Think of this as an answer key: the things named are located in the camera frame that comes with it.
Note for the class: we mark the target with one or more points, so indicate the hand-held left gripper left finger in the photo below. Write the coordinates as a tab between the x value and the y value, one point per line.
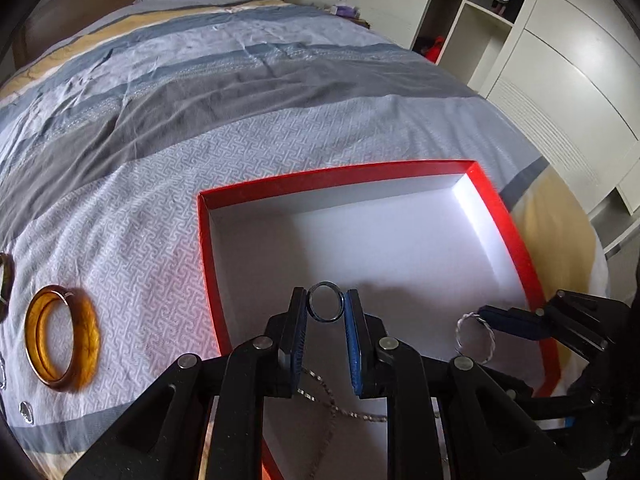
295	332

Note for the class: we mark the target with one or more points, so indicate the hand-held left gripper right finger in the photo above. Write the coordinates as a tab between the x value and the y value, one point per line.
353	342

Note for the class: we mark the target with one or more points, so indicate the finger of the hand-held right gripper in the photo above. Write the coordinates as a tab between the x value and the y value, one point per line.
512	322
592	397

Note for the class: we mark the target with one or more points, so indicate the silver twisted bangle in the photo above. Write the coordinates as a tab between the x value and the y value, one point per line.
470	314

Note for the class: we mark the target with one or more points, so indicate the red shallow cardboard box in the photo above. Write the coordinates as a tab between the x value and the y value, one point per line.
350	240

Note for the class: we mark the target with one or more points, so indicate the amber bangle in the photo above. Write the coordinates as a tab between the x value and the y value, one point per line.
87	330

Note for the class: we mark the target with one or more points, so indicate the dark mottled bangle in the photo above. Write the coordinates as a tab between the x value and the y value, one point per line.
6	265

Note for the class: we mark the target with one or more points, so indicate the bed with striped duvet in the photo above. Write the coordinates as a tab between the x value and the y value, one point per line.
200	110

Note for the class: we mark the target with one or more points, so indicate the white wardrobe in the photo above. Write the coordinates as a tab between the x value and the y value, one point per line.
565	85

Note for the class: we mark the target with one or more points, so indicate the red bag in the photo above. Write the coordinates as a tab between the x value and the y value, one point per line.
436	50

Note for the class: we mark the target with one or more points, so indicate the wooden nightstand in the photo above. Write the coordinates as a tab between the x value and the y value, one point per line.
362	21

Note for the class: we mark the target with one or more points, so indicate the purple tissue box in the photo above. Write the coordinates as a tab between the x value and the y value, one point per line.
346	10

